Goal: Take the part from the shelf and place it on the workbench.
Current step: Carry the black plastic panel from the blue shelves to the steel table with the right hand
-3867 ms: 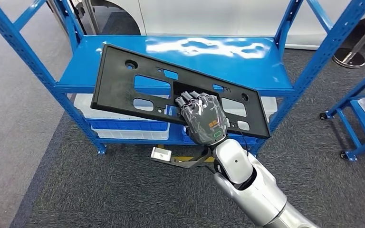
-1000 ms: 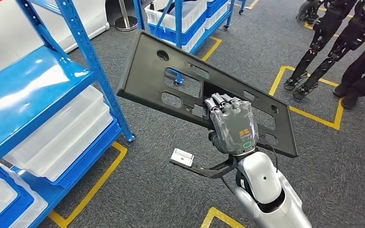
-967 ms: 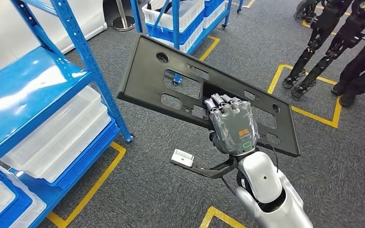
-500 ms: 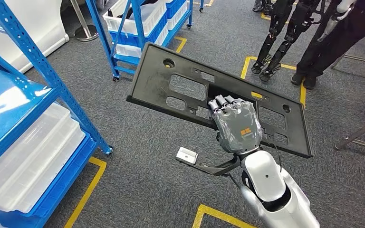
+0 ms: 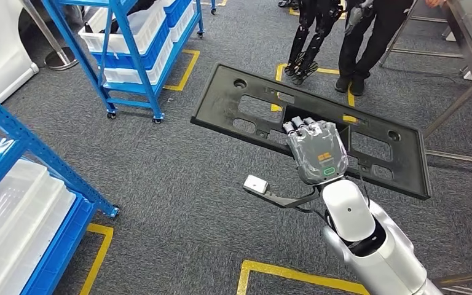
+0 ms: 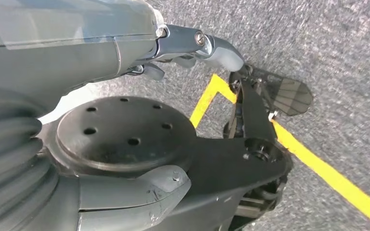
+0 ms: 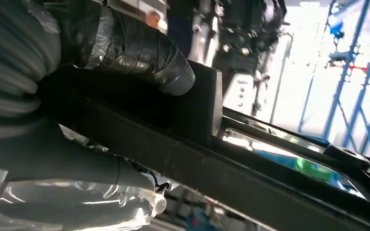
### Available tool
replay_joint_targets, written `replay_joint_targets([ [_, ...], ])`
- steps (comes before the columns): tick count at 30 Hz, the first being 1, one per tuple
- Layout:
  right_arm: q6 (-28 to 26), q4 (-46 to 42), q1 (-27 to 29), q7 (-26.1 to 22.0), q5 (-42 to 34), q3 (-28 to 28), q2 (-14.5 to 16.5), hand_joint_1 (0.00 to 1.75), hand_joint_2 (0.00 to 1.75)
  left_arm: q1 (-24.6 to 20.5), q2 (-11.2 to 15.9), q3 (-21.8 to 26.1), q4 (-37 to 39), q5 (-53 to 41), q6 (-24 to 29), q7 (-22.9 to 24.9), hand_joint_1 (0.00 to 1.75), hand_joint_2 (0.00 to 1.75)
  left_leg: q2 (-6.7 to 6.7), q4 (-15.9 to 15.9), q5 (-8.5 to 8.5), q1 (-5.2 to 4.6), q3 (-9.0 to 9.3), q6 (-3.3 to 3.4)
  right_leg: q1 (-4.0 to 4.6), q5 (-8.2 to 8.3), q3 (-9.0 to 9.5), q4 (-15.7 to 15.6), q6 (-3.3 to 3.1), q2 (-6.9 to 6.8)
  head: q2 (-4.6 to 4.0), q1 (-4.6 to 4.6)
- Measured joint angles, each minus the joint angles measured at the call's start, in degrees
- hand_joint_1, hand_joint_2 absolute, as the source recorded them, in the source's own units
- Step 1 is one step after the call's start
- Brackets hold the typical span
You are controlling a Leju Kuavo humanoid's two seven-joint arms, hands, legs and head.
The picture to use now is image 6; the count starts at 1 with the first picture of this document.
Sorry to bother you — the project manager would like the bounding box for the dark left robot foot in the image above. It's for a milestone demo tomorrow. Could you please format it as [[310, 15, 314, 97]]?
[[229, 64, 314, 117]]

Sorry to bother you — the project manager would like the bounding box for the yellow floor tape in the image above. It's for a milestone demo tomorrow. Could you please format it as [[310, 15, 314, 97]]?
[[189, 74, 370, 231]]

